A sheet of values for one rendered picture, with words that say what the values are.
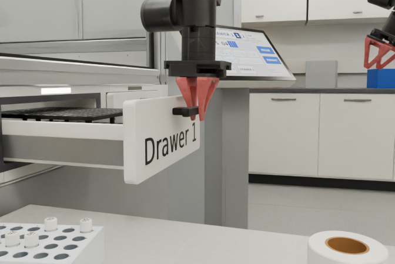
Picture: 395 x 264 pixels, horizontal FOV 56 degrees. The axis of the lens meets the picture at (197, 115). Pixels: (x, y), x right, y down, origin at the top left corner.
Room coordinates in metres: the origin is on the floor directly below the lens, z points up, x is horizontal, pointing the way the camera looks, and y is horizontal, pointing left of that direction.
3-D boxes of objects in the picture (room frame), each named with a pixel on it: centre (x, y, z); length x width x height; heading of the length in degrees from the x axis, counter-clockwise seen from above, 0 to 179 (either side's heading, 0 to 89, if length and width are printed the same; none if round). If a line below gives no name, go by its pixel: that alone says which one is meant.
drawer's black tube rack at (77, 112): (0.67, 0.24, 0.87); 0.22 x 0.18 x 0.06; 73
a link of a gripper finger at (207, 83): (0.63, 0.01, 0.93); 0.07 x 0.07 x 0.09; 72
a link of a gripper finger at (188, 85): (0.63, -0.01, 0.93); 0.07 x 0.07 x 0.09; 72
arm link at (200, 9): (0.63, 0.00, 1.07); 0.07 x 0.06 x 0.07; 64
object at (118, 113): (0.64, 0.14, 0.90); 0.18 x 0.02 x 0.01; 163
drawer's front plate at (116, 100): (0.97, 0.16, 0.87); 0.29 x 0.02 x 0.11; 163
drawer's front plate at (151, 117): (0.61, 0.05, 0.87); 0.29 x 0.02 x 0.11; 163
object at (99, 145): (0.67, 0.25, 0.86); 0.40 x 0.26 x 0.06; 73
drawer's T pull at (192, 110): (0.60, 0.02, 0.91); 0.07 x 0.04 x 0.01; 163
